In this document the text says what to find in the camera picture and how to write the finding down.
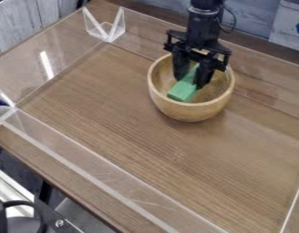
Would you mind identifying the green rectangular block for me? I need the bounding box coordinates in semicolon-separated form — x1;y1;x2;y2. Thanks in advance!
167;65;199;103

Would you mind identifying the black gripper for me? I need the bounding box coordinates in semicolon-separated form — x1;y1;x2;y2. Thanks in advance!
164;30;231;89

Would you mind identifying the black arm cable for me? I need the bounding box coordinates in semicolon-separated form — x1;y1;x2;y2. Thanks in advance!
217;1;237;35

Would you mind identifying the black cable loop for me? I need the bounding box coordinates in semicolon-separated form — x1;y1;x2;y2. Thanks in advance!
0;199;50;233

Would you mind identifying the white box with blue mark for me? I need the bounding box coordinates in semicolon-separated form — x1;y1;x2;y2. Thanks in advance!
268;0;299;51

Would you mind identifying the clear acrylic table barrier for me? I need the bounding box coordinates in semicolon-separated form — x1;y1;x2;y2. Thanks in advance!
0;0;299;233

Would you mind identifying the black table leg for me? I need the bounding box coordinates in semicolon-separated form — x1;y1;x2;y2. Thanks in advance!
38;181;53;204

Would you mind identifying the grey metal base plate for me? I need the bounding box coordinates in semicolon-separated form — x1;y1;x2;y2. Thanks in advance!
49;198;116;233

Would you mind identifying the clear acrylic corner bracket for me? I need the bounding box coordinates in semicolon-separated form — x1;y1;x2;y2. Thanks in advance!
81;7;125;43

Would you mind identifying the brown wooden bowl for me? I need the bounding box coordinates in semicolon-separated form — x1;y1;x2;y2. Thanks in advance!
146;54;236;122

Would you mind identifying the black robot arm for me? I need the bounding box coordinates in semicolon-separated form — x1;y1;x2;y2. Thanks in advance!
164;0;232;89

